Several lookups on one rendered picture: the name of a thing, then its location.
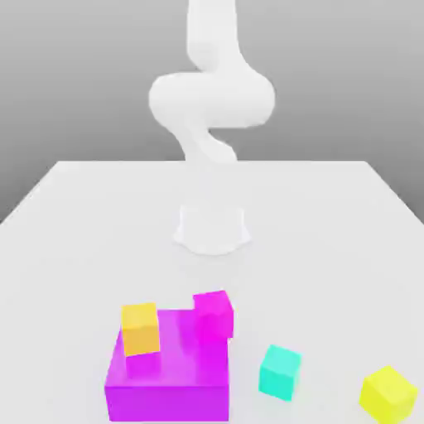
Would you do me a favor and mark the small cyan cube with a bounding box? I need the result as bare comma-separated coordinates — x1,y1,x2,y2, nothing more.
258,344,303,402

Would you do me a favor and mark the small orange cube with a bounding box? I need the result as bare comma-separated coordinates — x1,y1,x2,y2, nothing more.
121,301,161,358

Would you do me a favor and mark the small yellow cube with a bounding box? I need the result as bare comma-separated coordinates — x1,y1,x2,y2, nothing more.
359,364,419,424

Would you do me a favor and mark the large magenta box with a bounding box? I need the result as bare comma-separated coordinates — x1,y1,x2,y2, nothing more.
104,308,230,423

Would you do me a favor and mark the small magenta cube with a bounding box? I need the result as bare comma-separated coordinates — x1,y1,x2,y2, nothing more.
192,290,235,340

